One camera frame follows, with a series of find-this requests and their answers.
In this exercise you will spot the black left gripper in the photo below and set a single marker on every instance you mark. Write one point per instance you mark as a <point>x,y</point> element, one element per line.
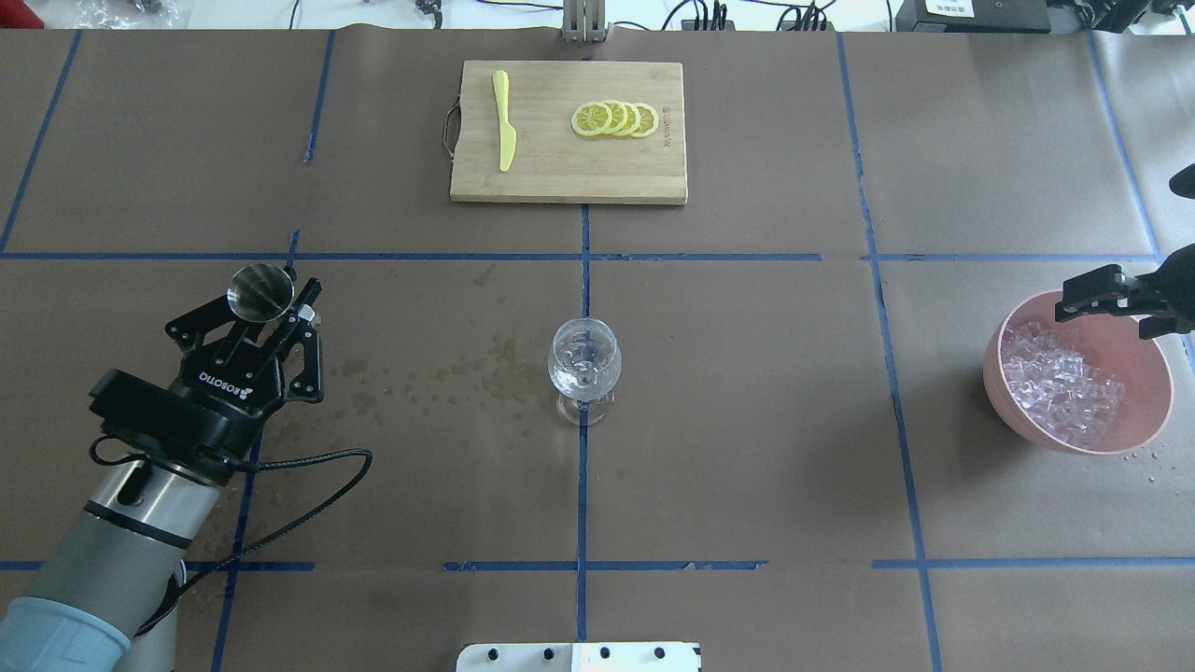
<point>191,420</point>

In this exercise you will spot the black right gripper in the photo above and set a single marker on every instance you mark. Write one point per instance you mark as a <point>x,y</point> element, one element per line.
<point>1173,300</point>

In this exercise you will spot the steel jigger measuring cup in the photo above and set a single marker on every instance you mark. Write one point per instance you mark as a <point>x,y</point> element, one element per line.
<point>260,293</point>

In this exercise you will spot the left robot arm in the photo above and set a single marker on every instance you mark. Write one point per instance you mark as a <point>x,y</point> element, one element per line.
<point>112,579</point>

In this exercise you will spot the clear ice cubes pile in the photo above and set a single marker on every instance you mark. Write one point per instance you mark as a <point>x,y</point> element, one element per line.
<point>1052,379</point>

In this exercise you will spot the clear wine glass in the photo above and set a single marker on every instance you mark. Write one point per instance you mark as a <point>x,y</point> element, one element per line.
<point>585,363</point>

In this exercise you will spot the pink bowl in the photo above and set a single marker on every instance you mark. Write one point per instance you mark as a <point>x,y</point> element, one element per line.
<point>1116,347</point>

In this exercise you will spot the black box with label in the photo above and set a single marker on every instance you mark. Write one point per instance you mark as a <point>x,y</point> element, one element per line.
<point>986,17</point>

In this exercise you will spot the yellow plastic knife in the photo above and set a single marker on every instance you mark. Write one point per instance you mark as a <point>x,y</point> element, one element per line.
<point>501,86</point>

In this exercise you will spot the bamboo cutting board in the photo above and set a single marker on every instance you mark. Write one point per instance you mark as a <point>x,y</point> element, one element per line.
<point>554,165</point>

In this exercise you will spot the lemon slice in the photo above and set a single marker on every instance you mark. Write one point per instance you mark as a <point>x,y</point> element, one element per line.
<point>648,121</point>
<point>592,119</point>
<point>615,117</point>
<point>631,120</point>

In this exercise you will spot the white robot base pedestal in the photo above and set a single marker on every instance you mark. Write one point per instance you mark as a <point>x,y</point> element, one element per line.
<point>582,656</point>

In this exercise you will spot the aluminium frame post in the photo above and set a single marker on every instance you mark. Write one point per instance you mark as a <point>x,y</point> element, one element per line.
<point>584,21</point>

